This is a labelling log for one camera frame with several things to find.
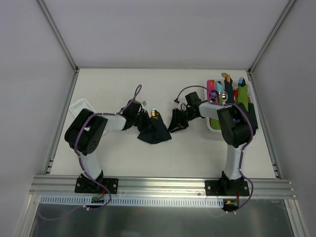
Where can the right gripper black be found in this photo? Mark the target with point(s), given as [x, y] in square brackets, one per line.
[181, 117]

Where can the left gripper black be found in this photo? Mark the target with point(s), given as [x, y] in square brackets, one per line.
[144, 121]

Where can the dark navy paper napkin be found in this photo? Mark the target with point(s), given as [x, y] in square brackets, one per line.
[157, 134]

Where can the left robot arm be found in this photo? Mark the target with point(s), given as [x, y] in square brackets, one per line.
[86, 131]

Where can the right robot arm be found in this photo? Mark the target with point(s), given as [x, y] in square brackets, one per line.
[238, 128]

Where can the pink napkin roll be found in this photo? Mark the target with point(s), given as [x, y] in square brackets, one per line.
[210, 87]

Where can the light blue napkin roll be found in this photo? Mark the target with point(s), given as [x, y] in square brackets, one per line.
[219, 86]

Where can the dark navy napkin roll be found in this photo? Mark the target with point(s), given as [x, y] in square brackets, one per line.
[229, 90]

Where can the tall green napkin roll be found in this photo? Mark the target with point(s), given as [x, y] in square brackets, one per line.
[242, 96]

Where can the black napkin roll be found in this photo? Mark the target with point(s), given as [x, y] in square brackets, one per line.
[252, 117]

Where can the iridescent spoon in bin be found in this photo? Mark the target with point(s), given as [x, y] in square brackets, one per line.
[214, 95]

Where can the silver spoon in bin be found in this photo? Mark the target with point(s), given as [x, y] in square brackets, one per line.
[223, 96]

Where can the blue fork in bin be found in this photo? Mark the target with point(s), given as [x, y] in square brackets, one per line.
[241, 82]

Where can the large white storage bin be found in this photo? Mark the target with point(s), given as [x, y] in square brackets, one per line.
[235, 88]

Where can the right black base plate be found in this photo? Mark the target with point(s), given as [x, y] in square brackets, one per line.
[226, 188]

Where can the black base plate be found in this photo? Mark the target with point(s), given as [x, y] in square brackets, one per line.
[111, 185]
[226, 188]

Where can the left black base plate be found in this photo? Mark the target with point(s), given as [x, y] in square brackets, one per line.
[111, 185]

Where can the white slotted cable duct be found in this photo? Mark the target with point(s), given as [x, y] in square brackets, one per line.
[133, 201]

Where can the aluminium mounting rail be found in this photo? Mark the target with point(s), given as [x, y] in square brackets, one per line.
[161, 187]

